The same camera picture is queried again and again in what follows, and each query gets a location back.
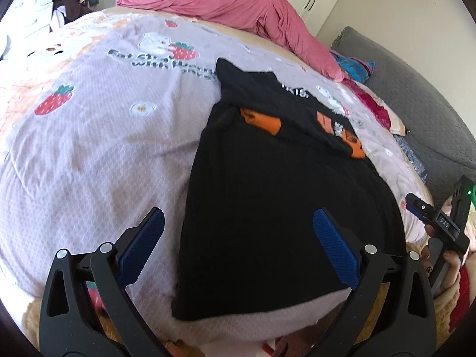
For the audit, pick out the blue striped cloth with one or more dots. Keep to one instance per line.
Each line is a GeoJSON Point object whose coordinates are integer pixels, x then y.
{"type": "Point", "coordinates": [355, 67]}

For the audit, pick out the person's right hand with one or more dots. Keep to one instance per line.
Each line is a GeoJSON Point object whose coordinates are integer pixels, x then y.
{"type": "Point", "coordinates": [453, 267]}

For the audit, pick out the grey quilted headboard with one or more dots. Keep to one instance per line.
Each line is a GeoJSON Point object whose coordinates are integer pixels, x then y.
{"type": "Point", "coordinates": [416, 100]}

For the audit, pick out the pink duvet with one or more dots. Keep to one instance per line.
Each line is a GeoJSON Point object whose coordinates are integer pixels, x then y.
{"type": "Point", "coordinates": [230, 3]}

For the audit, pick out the white drawer unit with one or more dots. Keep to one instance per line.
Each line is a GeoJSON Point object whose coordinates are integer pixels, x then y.
{"type": "Point", "coordinates": [29, 7]}

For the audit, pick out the beige fluffy cloth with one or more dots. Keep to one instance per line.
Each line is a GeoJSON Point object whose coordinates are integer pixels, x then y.
{"type": "Point", "coordinates": [32, 310]}

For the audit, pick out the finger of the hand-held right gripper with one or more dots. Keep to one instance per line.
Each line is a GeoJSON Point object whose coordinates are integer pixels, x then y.
{"type": "Point", "coordinates": [418, 204]}

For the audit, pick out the cream pillow with red print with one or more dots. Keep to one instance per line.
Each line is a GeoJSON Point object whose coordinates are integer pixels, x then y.
{"type": "Point", "coordinates": [375, 108]}

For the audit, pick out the red cloth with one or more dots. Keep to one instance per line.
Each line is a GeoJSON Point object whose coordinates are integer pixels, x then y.
{"type": "Point", "coordinates": [461, 297]}

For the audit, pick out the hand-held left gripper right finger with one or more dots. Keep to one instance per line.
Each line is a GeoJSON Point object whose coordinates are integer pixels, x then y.
{"type": "Point", "coordinates": [334, 249]}

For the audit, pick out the dark bag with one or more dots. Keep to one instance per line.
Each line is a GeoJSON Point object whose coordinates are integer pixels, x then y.
{"type": "Point", "coordinates": [70, 3]}

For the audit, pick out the blue patterned pillow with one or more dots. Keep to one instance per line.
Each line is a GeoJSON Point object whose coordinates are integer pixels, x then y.
{"type": "Point", "coordinates": [412, 156]}

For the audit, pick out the strawberry printed bed sheet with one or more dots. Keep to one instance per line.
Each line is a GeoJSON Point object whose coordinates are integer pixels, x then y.
{"type": "Point", "coordinates": [93, 163]}

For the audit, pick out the black long-sleeve sweater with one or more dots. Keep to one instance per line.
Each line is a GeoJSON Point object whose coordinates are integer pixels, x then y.
{"type": "Point", "coordinates": [267, 212]}

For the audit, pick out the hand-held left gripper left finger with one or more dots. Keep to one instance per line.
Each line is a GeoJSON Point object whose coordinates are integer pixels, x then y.
{"type": "Point", "coordinates": [143, 245]}

